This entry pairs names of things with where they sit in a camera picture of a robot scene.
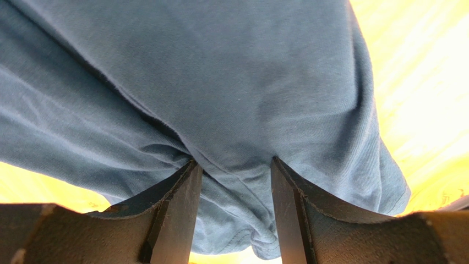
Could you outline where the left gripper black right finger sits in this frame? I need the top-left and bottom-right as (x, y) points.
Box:
(271, 157), (468, 263)

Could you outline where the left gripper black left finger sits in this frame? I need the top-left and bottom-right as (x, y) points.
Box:
(1, 161), (203, 263)

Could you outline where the teal blue t shirt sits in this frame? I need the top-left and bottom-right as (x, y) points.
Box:
(1, 1), (411, 260)

